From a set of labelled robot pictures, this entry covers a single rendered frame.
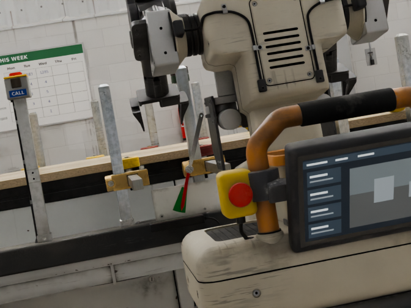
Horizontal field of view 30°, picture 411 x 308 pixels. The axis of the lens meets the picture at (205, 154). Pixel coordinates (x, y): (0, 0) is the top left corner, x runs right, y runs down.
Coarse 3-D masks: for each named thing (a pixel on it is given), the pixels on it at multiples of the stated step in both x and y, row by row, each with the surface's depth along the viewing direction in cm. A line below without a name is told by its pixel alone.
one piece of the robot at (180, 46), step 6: (168, 12) 152; (174, 18) 152; (180, 18) 154; (174, 24) 149; (180, 24) 149; (174, 30) 149; (180, 30) 149; (174, 36) 150; (180, 36) 151; (186, 36) 153; (174, 42) 151; (180, 42) 152; (186, 42) 153; (180, 48) 152; (186, 48) 154; (180, 54) 153; (186, 54) 155; (180, 60) 154
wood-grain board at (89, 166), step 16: (384, 112) 294; (400, 112) 277; (176, 144) 327; (224, 144) 267; (240, 144) 268; (96, 160) 299; (144, 160) 263; (160, 160) 264; (0, 176) 301; (16, 176) 275; (48, 176) 258; (64, 176) 259
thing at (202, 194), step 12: (204, 180) 244; (216, 180) 245; (156, 192) 242; (168, 192) 243; (192, 192) 244; (204, 192) 245; (216, 192) 245; (156, 204) 242; (168, 204) 243; (192, 204) 244; (204, 204) 245; (216, 204) 245; (156, 216) 242; (168, 216) 243; (180, 216) 244
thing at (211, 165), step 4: (212, 160) 243; (208, 164) 239; (212, 164) 230; (216, 164) 223; (228, 164) 217; (208, 168) 240; (212, 168) 231; (216, 168) 224; (228, 168) 217; (216, 172) 226
